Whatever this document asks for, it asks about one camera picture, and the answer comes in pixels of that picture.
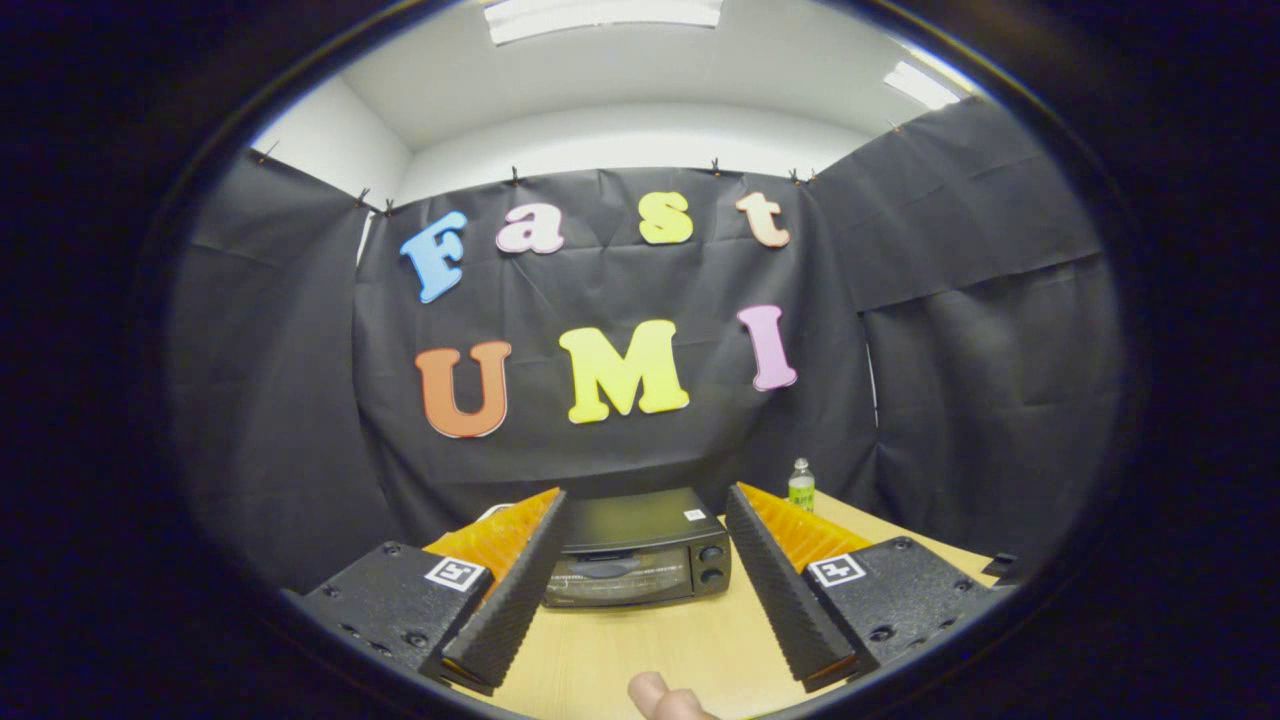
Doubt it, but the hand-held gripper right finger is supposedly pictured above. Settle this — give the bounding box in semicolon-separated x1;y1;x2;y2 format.
724;482;1001;695

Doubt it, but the ceiling light panel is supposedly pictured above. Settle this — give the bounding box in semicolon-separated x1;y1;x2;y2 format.
483;0;725;47
882;60;966;112

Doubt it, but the black toaster oven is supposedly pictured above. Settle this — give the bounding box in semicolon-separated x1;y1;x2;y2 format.
542;486;734;610

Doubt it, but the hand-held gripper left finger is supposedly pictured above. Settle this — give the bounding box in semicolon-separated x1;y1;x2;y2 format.
298;486;568;699

